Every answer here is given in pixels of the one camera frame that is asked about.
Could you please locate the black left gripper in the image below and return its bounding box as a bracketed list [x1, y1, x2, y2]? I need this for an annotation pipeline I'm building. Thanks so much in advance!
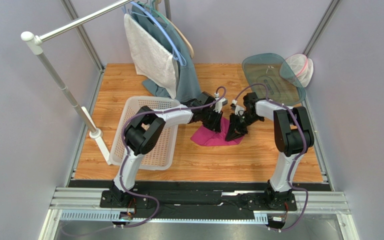
[201, 107, 224, 134]

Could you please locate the magenta paper napkin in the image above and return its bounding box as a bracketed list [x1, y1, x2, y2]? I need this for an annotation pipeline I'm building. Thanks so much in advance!
[190, 117, 244, 147]

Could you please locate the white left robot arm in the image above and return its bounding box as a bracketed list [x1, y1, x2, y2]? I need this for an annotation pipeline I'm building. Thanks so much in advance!
[106, 92, 226, 207]

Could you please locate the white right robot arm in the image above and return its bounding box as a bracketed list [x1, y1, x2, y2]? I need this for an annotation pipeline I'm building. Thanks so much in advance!
[225, 92, 315, 209]

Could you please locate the white plastic basket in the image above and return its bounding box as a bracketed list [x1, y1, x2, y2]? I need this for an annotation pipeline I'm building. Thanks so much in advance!
[108, 96, 180, 171]

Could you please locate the transparent teal plastic lid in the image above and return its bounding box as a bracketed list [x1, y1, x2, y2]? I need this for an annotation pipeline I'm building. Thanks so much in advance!
[241, 53, 306, 106]

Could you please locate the blue clothes hanger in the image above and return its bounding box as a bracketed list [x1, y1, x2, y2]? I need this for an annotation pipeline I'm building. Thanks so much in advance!
[121, 1, 187, 66]

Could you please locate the white towel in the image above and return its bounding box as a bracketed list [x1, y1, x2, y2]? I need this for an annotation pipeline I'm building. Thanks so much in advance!
[124, 14, 179, 99]

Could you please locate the white mesh laundry bag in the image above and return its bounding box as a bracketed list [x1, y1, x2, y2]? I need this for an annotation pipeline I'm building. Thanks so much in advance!
[279, 54, 314, 88]

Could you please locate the blue-grey shirt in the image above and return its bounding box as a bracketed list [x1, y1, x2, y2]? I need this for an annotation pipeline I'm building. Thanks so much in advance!
[130, 5, 202, 103]

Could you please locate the green clothes hanger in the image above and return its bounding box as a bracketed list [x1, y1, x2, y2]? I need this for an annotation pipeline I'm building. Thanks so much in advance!
[137, 0, 172, 26]

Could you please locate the wooden clothes hanger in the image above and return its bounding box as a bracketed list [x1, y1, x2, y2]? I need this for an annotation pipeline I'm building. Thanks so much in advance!
[164, 0, 195, 59]

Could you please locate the white clothes rack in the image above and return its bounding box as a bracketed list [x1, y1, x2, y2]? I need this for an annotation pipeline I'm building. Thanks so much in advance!
[20, 0, 135, 166]

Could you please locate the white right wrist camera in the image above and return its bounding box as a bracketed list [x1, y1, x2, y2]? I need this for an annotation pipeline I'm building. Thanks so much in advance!
[230, 99, 246, 116]

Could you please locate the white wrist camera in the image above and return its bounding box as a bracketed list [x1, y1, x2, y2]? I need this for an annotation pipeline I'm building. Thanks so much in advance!
[230, 99, 246, 116]
[213, 93, 228, 113]

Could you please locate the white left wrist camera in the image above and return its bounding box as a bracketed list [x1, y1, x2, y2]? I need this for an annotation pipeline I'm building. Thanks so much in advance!
[213, 93, 228, 113]

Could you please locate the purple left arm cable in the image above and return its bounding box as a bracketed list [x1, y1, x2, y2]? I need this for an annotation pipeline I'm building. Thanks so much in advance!
[113, 85, 228, 229]

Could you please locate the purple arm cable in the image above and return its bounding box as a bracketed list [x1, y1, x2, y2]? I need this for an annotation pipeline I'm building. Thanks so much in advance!
[233, 83, 309, 233]
[113, 85, 228, 229]

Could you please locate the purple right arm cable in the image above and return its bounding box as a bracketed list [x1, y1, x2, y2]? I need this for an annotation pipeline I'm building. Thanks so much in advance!
[233, 83, 309, 233]

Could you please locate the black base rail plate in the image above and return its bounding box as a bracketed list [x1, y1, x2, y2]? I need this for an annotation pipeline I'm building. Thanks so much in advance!
[99, 181, 298, 220]

